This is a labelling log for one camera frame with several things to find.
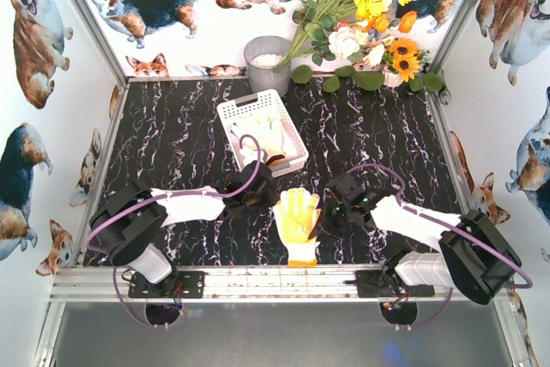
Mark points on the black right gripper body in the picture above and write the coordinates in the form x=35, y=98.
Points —
x=332, y=211

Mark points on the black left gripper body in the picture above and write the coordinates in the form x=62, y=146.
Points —
x=261, y=175

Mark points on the orange dotted glove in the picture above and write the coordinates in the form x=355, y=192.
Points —
x=296, y=215

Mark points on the beige knit glove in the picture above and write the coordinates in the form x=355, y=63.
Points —
x=267, y=131

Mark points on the white perforated storage basket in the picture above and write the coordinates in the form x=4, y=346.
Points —
x=245, y=151

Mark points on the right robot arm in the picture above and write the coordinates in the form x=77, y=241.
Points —
x=467, y=252

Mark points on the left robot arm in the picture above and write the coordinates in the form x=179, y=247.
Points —
x=126, y=225

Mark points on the grey metal bucket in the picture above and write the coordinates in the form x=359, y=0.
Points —
x=264, y=58

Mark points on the artificial flower bouquet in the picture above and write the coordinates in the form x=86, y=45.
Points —
x=369, y=39

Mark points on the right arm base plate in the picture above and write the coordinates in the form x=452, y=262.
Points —
x=378, y=284

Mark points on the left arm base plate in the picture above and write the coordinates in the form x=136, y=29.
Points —
x=185, y=285

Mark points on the aluminium front rail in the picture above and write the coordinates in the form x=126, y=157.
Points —
x=226, y=284

